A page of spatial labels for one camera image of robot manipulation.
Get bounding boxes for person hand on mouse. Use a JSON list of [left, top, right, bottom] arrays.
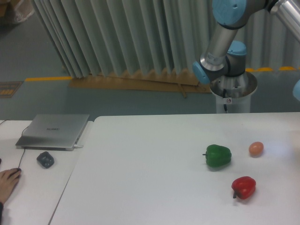
[[0, 168, 21, 204]]

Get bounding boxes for dark sleeved forearm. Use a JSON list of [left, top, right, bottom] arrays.
[[0, 202, 4, 225]]

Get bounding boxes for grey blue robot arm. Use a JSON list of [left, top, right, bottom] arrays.
[[192, 0, 300, 99]]

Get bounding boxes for small black plastic tray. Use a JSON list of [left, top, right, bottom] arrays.
[[37, 151, 55, 169]]

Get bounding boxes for silver closed laptop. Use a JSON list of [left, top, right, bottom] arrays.
[[15, 114, 89, 150]]

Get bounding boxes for grey green curtain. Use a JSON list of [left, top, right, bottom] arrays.
[[32, 0, 300, 78]]

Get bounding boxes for flat brown cardboard sheet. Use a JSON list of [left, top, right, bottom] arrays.
[[69, 68, 210, 98]]

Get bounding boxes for green bell pepper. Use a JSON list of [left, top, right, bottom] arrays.
[[203, 144, 232, 168]]

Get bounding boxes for red bell pepper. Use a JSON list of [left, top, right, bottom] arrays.
[[231, 176, 256, 200]]

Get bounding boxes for brown egg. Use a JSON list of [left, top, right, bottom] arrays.
[[248, 142, 264, 157]]

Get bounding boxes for black mouse cable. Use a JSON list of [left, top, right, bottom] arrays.
[[0, 120, 34, 170]]

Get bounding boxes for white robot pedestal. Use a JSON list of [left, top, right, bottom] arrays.
[[210, 72, 258, 113]]

